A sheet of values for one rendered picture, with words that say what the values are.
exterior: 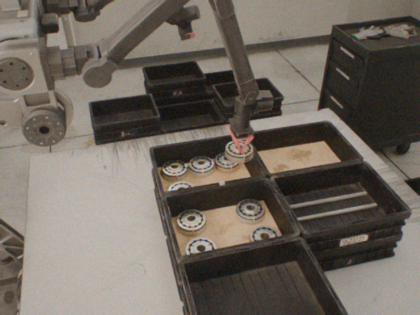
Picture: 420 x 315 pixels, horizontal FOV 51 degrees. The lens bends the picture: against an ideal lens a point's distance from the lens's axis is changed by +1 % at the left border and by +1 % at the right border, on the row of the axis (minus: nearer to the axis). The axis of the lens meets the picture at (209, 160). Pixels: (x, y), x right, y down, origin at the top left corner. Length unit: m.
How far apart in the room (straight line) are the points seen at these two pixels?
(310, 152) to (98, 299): 1.05
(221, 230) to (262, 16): 3.54
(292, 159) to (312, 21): 3.37
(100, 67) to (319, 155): 1.07
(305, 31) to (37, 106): 3.93
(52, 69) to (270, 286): 0.88
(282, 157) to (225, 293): 0.73
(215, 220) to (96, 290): 0.47
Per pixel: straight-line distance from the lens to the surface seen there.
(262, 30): 4.89
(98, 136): 2.63
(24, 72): 1.23
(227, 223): 1.57
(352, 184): 1.81
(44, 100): 1.57
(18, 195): 3.18
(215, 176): 1.76
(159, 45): 4.60
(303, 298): 1.40
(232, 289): 1.39
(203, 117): 2.98
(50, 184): 2.04
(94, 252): 1.70
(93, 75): 1.22
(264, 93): 1.50
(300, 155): 1.91
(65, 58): 1.22
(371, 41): 3.06
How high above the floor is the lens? 1.95
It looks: 37 degrees down
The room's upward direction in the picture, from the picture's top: straight up
